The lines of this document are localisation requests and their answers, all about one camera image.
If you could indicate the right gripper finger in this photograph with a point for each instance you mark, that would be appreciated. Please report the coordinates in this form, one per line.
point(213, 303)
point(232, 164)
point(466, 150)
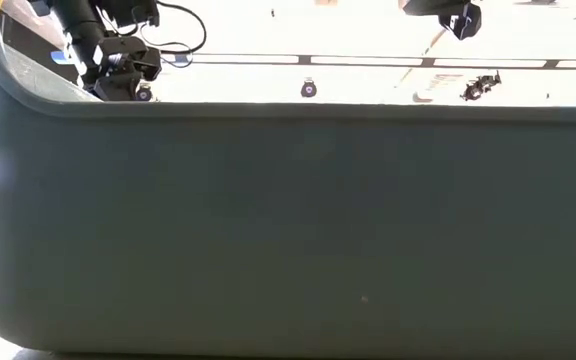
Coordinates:
point(463, 22)

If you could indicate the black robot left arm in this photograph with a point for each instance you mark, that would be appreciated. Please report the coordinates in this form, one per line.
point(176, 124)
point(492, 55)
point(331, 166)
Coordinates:
point(78, 25)

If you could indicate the black irregular object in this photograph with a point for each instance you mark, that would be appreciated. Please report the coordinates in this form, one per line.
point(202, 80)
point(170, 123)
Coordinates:
point(478, 89)

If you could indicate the dark slate plastic bin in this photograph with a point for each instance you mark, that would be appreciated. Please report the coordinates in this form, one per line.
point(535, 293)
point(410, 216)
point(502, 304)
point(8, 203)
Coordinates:
point(288, 225)

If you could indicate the long segmented horizontal rail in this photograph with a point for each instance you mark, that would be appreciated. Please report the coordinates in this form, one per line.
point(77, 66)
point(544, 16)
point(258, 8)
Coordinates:
point(368, 61)

